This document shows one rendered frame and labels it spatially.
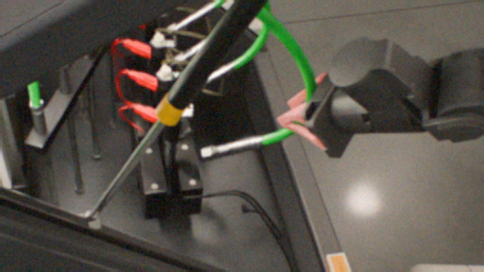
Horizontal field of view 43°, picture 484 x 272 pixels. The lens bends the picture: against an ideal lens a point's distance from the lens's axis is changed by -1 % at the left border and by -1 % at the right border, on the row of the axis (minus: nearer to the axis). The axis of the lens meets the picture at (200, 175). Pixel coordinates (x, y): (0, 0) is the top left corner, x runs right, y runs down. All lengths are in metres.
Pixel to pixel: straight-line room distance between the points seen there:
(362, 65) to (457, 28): 2.65
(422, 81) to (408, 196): 1.78
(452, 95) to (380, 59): 0.08
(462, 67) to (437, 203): 1.81
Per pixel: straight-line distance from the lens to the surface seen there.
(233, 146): 0.86
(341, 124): 0.73
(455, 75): 0.66
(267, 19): 0.70
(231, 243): 1.15
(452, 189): 2.52
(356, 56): 0.64
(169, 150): 1.00
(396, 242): 2.29
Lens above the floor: 1.81
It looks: 52 degrees down
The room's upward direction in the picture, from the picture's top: 7 degrees clockwise
